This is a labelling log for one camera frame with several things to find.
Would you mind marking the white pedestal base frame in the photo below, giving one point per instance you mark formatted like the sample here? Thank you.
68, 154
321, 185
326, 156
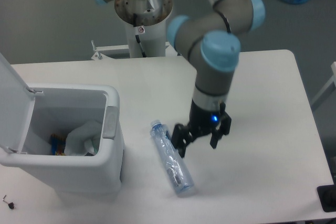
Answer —
115, 52

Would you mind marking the blue snack wrapper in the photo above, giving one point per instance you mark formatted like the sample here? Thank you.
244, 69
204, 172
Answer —
57, 145

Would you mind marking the white open trash can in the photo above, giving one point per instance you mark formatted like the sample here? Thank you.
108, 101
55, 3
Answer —
31, 113

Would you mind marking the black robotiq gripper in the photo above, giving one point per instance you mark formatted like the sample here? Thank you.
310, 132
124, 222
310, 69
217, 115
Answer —
202, 122

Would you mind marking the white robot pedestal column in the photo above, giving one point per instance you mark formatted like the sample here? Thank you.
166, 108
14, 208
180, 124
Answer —
145, 25

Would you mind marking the white furniture leg right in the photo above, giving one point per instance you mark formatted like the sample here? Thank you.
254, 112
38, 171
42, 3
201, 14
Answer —
327, 89

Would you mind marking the clear plastic water bottle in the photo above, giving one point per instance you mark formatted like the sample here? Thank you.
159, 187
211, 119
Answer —
174, 166

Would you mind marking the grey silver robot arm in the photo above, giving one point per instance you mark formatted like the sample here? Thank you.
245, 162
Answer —
210, 44

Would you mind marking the black device at table edge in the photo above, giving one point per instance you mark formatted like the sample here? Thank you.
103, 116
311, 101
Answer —
326, 195

